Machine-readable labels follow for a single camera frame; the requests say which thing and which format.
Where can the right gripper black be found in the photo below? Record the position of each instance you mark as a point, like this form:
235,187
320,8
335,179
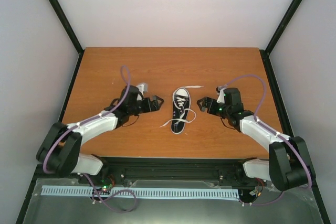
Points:
207,100

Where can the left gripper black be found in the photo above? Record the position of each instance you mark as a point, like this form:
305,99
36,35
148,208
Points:
148,106

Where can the white shoelace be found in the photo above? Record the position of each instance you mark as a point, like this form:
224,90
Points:
191,114

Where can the black white sneaker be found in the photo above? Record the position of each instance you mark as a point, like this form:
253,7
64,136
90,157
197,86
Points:
181,104

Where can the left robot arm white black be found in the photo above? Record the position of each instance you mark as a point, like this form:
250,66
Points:
60,151

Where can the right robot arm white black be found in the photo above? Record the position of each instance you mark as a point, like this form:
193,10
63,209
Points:
270,140

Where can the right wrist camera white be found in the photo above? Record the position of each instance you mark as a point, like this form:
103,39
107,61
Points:
221,94

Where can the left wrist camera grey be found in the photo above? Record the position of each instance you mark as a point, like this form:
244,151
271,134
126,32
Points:
143,87

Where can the black aluminium frame rail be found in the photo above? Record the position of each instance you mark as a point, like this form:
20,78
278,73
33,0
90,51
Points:
224,172

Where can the light blue cable duct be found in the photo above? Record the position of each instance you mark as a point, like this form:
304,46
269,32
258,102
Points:
142,193

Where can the right black frame post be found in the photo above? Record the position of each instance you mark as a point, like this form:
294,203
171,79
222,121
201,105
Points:
291,10

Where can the black frame post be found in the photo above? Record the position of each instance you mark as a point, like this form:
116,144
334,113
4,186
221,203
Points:
55,4
291,10

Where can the left black frame post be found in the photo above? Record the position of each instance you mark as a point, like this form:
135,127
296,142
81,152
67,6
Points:
55,4

